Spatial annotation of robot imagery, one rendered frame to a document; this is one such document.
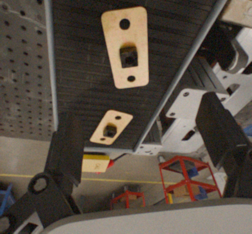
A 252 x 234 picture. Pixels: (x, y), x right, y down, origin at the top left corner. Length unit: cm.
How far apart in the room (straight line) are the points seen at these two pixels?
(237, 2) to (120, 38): 17
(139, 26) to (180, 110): 21
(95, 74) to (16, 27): 57
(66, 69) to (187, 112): 24
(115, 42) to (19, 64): 68
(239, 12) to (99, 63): 20
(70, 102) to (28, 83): 66
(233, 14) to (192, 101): 14
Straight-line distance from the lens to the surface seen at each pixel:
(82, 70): 20
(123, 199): 433
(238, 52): 32
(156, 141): 55
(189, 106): 34
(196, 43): 19
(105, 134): 26
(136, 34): 17
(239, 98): 58
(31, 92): 92
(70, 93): 22
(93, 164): 38
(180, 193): 276
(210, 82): 36
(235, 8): 30
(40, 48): 75
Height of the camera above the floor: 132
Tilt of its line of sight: 41 degrees down
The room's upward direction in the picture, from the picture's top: 174 degrees clockwise
